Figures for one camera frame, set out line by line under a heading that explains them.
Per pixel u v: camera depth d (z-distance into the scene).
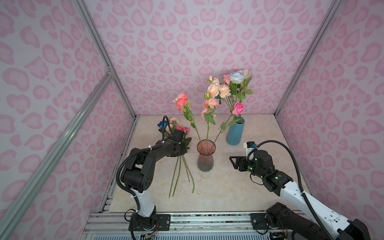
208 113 0.71
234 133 0.95
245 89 0.84
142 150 0.51
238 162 0.70
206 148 0.79
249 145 0.70
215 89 0.72
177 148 0.73
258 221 0.73
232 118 0.87
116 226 0.73
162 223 0.72
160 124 1.11
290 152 0.63
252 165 0.68
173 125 1.07
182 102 0.68
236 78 0.72
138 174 0.49
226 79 0.78
